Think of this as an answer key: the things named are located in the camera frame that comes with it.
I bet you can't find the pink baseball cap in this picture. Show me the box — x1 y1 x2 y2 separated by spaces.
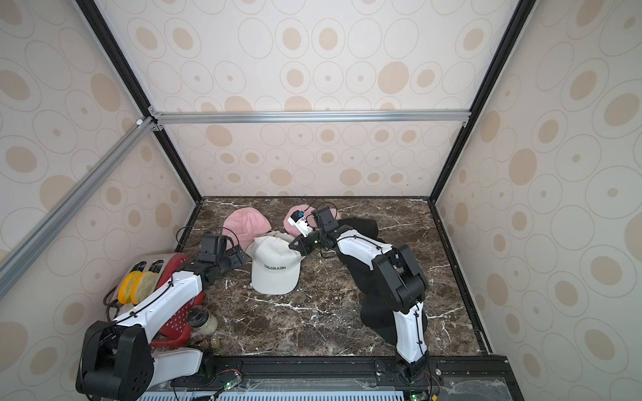
222 207 272 251
284 205 340 241

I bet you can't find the black cap front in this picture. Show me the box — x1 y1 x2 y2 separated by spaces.
360 288 397 346

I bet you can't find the white Colorado cap front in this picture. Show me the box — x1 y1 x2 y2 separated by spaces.
265 231 295 243

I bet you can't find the black cap with white patch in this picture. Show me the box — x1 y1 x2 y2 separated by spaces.
339 254 377 294

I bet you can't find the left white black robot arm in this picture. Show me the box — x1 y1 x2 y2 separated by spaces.
75 234 249 400

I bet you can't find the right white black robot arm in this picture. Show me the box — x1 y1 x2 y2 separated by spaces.
286 207 429 382

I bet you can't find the small glass jar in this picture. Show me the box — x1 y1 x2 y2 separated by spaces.
186 306 218 337

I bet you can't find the red silver toaster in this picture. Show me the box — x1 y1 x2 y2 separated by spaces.
111 253 211 348

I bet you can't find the right yellow toast slice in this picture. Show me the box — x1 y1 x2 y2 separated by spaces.
130 272 159 305

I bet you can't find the yellow toast slice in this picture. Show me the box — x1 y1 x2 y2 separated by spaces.
117 271 141 305
130 272 159 305

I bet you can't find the left yellow toast slice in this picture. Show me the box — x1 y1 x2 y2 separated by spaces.
117 271 141 305

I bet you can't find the small circuit board with led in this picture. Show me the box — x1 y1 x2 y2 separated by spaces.
216 369 242 395

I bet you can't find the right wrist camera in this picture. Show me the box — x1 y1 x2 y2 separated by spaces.
288 211 314 237

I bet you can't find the black toaster power cable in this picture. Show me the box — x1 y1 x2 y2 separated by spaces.
102 285 126 322

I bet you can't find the horizontal aluminium rail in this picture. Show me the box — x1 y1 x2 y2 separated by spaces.
152 110 471 125

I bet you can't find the black left frame post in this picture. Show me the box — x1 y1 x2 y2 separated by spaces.
74 0 203 204

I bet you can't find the black frame post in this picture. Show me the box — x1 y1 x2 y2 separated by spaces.
74 0 203 204
430 0 538 203

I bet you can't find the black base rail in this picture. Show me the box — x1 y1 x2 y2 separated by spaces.
140 356 524 400

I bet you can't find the left diagonal aluminium rail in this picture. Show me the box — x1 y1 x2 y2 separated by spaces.
1 116 155 297

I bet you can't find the black right frame post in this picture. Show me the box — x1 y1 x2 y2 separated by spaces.
430 0 538 203

